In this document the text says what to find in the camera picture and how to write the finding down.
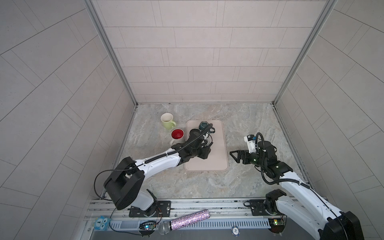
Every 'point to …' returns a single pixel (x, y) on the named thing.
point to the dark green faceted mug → (203, 124)
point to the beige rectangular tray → (217, 160)
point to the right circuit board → (277, 225)
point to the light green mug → (167, 119)
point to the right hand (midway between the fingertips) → (235, 152)
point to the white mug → (178, 136)
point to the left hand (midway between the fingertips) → (209, 148)
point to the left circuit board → (147, 227)
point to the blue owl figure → (101, 223)
